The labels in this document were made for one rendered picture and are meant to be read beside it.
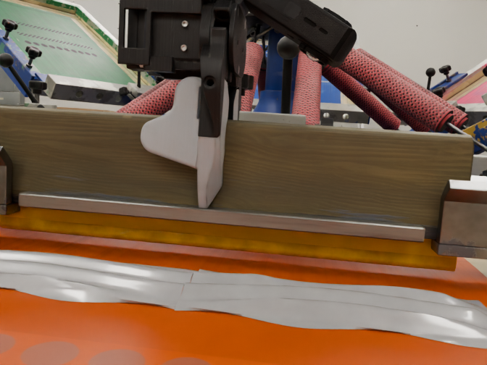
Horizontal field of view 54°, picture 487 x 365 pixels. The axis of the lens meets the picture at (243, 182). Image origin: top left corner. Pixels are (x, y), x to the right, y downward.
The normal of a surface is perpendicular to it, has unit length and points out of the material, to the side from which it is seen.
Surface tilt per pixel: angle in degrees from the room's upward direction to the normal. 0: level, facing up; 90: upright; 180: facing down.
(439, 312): 27
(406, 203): 90
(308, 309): 44
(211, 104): 103
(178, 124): 83
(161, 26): 90
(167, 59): 90
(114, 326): 0
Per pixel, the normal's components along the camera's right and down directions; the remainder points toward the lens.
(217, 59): -0.11, -0.15
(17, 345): 0.07, -0.99
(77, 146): -0.12, 0.10
